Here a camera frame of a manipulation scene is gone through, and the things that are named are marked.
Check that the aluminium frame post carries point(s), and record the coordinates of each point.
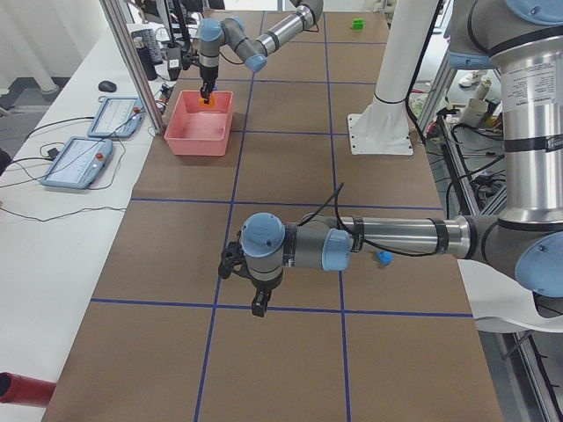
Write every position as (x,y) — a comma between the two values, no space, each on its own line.
(117,23)

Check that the small blue toy block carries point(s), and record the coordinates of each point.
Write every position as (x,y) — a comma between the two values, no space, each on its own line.
(384,257)

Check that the orange toy block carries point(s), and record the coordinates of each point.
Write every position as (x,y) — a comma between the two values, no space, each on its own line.
(210,102)

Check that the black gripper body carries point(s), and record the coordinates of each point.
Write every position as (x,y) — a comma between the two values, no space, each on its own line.
(263,287)
(208,76)

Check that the far teach pendant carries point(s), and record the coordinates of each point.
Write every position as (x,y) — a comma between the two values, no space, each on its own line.
(117,118)

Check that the green toy block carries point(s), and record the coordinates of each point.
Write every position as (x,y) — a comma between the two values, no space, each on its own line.
(357,24)

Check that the pink plastic box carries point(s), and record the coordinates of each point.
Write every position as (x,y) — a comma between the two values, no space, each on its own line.
(200,129)

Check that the red cylinder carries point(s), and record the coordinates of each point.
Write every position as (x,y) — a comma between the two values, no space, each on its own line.
(23,390)

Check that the teach pendant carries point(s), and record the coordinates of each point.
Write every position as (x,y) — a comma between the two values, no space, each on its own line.
(117,118)
(79,163)

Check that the black keyboard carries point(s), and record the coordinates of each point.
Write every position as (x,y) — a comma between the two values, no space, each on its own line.
(149,39)

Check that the black bottle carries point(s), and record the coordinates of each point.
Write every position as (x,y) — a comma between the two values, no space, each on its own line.
(145,58)

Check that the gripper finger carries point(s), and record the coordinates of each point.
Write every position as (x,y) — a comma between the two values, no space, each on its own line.
(259,306)
(206,93)

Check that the white camera stand base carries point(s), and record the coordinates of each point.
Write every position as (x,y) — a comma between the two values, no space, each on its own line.
(383,127)

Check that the near teach pendant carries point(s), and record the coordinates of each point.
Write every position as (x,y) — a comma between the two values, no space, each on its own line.
(79,163)

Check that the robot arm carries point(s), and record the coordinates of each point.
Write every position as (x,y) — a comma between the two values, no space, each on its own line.
(523,39)
(214,34)

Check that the black computer mouse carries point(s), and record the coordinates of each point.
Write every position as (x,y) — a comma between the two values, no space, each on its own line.
(107,86)

